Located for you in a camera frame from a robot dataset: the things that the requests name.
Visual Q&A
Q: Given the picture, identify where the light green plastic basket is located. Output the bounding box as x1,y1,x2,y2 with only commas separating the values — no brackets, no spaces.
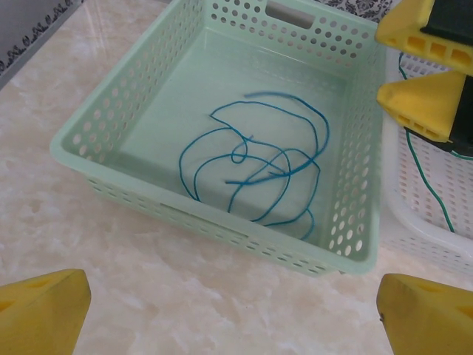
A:
50,0,389,278

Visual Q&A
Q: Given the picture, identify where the thin green cable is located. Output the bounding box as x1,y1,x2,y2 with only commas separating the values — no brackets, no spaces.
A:
398,51,456,234

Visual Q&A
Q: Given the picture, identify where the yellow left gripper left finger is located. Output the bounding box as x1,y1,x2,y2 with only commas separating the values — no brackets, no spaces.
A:
0,268,92,355

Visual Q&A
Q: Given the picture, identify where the aluminium side rail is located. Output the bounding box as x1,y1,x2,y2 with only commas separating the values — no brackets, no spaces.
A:
0,0,88,92

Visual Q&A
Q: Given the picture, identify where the white plastic basket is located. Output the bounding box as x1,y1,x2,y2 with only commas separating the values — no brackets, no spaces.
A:
380,47,473,277

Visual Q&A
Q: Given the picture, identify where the thin blue cable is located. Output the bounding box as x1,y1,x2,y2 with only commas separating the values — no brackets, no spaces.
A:
208,90,330,186
178,125,322,241

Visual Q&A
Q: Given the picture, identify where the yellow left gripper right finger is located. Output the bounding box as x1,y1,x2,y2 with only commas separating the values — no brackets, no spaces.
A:
376,273,473,355

